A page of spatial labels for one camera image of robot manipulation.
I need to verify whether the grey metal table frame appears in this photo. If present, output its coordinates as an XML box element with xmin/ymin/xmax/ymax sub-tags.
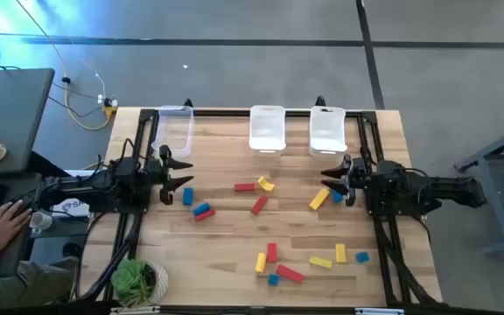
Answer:
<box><xmin>454</xmin><ymin>120</ymin><xmax>504</xmax><ymax>256</ymax></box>

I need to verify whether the green succulent plant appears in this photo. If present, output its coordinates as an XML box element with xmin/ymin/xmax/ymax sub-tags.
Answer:
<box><xmin>110</xmin><ymin>258</ymin><xmax>157</xmax><ymax>308</ymax></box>

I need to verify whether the white printed box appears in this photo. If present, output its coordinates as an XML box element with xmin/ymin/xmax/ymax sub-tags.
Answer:
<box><xmin>52</xmin><ymin>169</ymin><xmax>104</xmax><ymax>219</ymax></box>

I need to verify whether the white mug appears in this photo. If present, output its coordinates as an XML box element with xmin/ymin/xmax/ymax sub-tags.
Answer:
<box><xmin>29</xmin><ymin>210</ymin><xmax>54</xmax><ymax>235</ymax></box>

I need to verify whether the yellow power strip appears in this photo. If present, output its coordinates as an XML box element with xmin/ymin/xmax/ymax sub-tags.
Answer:
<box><xmin>97</xmin><ymin>93</ymin><xmax>119</xmax><ymax>120</ymax></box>

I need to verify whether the dark desk surface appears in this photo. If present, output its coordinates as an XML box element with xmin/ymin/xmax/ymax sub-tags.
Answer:
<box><xmin>0</xmin><ymin>172</ymin><xmax>46</xmax><ymax>263</ymax></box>

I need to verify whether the yellow curved block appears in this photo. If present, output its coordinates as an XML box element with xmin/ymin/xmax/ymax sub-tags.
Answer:
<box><xmin>256</xmin><ymin>175</ymin><xmax>277</xmax><ymax>193</ymax></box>

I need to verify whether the black aluminium table frame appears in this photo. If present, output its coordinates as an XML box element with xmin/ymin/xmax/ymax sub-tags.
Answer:
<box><xmin>71</xmin><ymin>107</ymin><xmax>445</xmax><ymax>315</ymax></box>

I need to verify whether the clear plastic bin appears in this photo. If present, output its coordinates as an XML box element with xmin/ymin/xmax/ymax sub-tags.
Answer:
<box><xmin>150</xmin><ymin>104</ymin><xmax>195</xmax><ymax>158</ymax></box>

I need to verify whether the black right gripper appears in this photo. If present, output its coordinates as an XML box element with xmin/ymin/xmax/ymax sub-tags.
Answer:
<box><xmin>319</xmin><ymin>153</ymin><xmax>369</xmax><ymax>208</ymax></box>

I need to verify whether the white patterned plant pot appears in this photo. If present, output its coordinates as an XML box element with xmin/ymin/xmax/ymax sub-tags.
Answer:
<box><xmin>118</xmin><ymin>261</ymin><xmax>170</xmax><ymax>307</ymax></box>

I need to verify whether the black floor cable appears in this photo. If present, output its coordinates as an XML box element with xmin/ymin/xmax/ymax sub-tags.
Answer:
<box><xmin>0</xmin><ymin>58</ymin><xmax>104</xmax><ymax>119</ymax></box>

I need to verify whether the silver metal bracket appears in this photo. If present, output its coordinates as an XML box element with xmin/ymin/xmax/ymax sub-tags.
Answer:
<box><xmin>110</xmin><ymin>305</ymin><xmax>160</xmax><ymax>315</ymax></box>
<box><xmin>355</xmin><ymin>307</ymin><xmax>405</xmax><ymax>315</ymax></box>

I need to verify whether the white cable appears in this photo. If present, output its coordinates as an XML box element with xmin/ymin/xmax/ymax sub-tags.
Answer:
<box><xmin>70</xmin><ymin>38</ymin><xmax>107</xmax><ymax>104</ymax></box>

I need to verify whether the person's leg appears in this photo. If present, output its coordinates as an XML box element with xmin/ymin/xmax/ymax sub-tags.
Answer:
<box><xmin>0</xmin><ymin>255</ymin><xmax>81</xmax><ymax>310</ymax></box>

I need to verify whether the person's hand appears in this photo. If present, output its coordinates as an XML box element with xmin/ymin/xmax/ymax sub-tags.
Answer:
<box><xmin>0</xmin><ymin>199</ymin><xmax>33</xmax><ymax>257</ymax></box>

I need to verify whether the yellow cable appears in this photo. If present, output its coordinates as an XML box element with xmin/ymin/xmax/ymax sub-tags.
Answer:
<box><xmin>14</xmin><ymin>0</ymin><xmax>114</xmax><ymax>131</ymax></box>

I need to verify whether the white plastic bin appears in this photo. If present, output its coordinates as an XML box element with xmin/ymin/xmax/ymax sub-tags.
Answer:
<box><xmin>308</xmin><ymin>106</ymin><xmax>348</xmax><ymax>158</ymax></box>
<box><xmin>248</xmin><ymin>104</ymin><xmax>287</xmax><ymax>158</ymax></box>

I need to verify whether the long red block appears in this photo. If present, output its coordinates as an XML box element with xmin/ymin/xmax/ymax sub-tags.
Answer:
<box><xmin>276</xmin><ymin>263</ymin><xmax>305</xmax><ymax>284</ymax></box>

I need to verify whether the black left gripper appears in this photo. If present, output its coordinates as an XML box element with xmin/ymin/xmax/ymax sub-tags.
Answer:
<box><xmin>145</xmin><ymin>145</ymin><xmax>195</xmax><ymax>206</ymax></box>

